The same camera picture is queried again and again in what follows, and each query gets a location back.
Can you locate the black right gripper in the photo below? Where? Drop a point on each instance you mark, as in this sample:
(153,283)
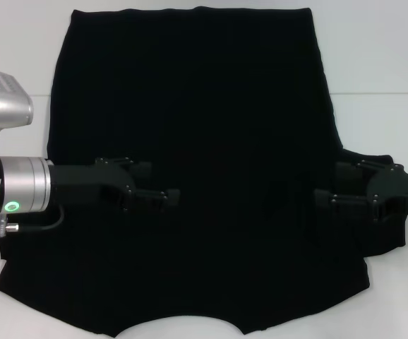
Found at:
(391,190)

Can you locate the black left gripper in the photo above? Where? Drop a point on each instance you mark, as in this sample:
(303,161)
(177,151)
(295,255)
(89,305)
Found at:
(84,180)

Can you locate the black t-shirt with white print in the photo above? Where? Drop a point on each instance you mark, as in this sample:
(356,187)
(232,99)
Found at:
(197,106)

